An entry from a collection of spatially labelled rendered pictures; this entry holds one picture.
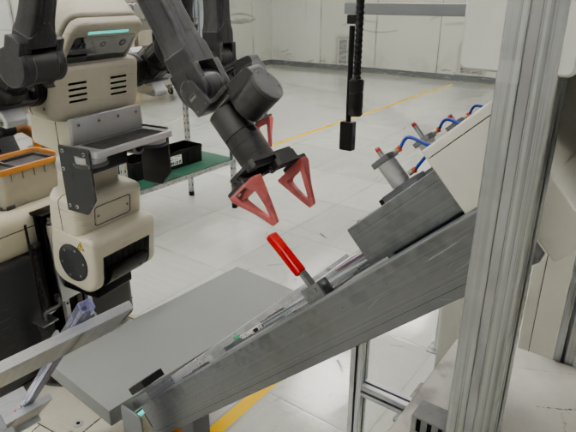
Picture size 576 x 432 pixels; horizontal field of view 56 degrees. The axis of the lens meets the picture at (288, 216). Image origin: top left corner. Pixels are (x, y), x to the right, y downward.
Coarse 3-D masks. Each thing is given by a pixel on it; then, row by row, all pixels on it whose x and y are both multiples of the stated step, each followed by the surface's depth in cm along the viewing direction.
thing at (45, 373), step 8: (80, 304) 51; (88, 304) 51; (72, 312) 53; (80, 312) 51; (88, 312) 52; (72, 320) 53; (80, 320) 53; (64, 328) 56; (56, 360) 63; (40, 368) 68; (48, 368) 65; (40, 376) 69; (48, 376) 70; (32, 384) 73; (40, 384) 72; (32, 392) 75; (24, 400) 80; (32, 400) 80
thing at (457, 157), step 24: (480, 120) 45; (432, 144) 48; (456, 144) 46; (480, 144) 45; (456, 168) 47; (480, 168) 46; (552, 168) 44; (456, 192) 48; (552, 192) 43; (552, 216) 44; (552, 240) 44
